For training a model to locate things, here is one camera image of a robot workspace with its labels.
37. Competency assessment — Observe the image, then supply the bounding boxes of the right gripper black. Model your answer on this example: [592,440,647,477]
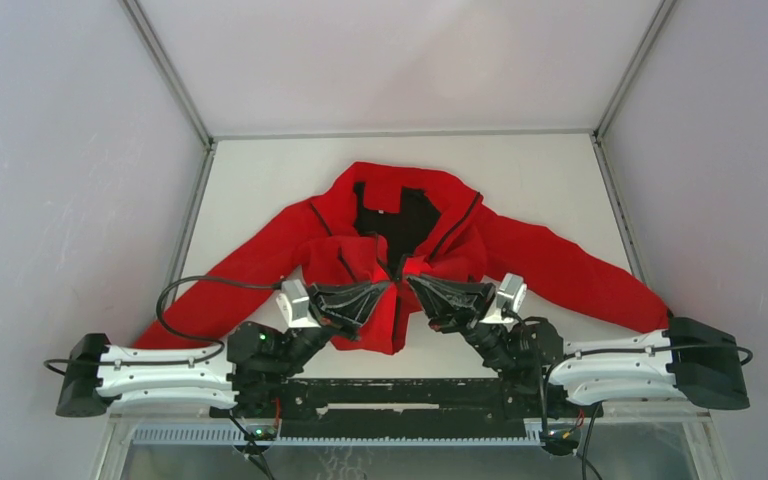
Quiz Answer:
[406,272,518,375]

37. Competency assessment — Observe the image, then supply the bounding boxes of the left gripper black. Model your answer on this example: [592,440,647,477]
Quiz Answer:
[272,277,389,378]

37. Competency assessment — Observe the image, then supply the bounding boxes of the red jacket black lining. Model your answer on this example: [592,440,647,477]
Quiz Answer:
[136,162,671,355]

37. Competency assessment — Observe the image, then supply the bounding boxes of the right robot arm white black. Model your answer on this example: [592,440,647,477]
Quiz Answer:
[407,273,753,416]

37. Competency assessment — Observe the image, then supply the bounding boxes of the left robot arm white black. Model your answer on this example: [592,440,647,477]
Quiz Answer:
[44,280,389,418]

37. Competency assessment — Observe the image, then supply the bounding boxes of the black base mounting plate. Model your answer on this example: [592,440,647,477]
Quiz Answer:
[210,378,593,436]

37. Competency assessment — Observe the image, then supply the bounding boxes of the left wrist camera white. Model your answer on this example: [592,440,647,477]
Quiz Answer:
[276,279,321,329]

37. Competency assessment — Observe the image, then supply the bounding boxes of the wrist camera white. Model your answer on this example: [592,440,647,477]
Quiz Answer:
[276,279,321,329]
[480,273,527,325]

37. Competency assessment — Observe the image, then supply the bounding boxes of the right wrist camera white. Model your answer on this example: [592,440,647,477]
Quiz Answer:
[480,273,527,325]

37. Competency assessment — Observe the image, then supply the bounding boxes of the white slotted cable duct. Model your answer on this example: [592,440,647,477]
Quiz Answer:
[130,423,544,446]

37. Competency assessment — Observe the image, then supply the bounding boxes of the left camera black cable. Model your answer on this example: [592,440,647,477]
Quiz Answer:
[43,275,285,378]

